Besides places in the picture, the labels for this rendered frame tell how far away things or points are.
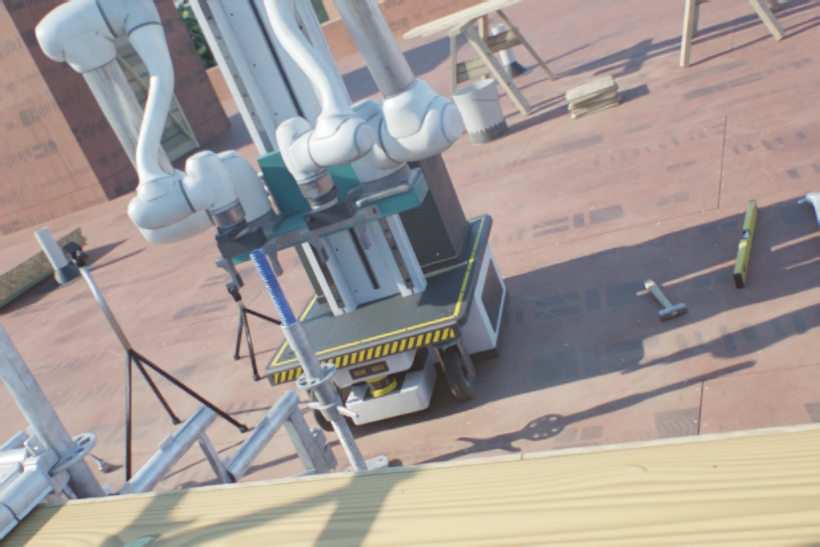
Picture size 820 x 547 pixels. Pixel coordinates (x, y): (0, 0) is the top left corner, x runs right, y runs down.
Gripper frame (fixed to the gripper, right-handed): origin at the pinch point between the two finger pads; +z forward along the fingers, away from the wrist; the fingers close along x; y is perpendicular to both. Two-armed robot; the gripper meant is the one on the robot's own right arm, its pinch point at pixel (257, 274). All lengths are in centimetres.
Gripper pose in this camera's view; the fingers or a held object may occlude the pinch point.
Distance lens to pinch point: 250.2
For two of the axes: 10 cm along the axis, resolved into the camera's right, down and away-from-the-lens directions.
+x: -9.1, 2.7, 3.1
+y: 1.8, -4.1, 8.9
